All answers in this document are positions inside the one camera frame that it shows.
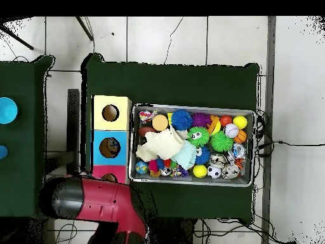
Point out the blue round bowl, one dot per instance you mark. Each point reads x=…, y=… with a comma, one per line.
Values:
x=6, y=110

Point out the clear mesh bin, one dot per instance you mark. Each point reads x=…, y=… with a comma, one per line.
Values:
x=152, y=179

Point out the black stand leg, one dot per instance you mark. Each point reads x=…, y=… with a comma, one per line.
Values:
x=85, y=29
x=18, y=39

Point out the dark green side table cloth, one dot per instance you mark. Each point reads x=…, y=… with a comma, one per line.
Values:
x=25, y=168

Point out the mint green knitted cloth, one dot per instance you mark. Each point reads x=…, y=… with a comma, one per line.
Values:
x=185, y=155

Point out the blue spiky ball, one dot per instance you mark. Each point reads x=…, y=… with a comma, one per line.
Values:
x=181, y=120

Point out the pale yellow knitted cloth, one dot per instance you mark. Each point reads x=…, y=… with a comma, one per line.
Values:
x=158, y=145

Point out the wooden box with three holes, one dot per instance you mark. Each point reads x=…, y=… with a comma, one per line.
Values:
x=119, y=137

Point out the orange round disc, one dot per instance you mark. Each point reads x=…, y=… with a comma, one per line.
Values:
x=160, y=122

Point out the green spiky ball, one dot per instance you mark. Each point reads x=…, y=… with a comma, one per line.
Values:
x=221, y=141

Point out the yellow ball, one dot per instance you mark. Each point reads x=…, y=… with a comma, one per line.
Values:
x=240, y=122
x=199, y=171

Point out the dark grey stand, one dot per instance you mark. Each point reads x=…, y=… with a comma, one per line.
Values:
x=73, y=122

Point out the small blue cup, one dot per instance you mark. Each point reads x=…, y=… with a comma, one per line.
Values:
x=2, y=152

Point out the purple spiky ball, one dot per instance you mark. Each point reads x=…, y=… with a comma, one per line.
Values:
x=201, y=120

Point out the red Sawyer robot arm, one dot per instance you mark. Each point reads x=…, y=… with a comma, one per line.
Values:
x=101, y=201

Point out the white baseball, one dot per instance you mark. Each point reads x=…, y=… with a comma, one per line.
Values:
x=232, y=130

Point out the green fuzzy ball with eyes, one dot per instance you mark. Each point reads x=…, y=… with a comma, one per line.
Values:
x=198, y=136

